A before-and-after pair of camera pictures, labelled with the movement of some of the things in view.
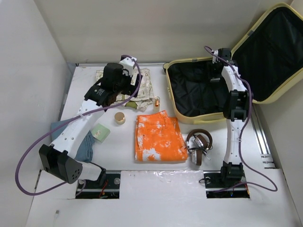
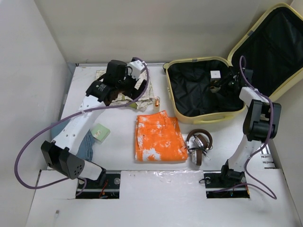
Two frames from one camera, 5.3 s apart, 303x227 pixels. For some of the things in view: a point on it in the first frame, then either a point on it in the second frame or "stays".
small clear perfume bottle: [156, 104] stays
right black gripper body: [212, 70] → [230, 81]
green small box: [100, 132] stays
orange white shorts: [159, 138] stays
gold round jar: [120, 118] → [214, 89]
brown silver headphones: [199, 141] stays
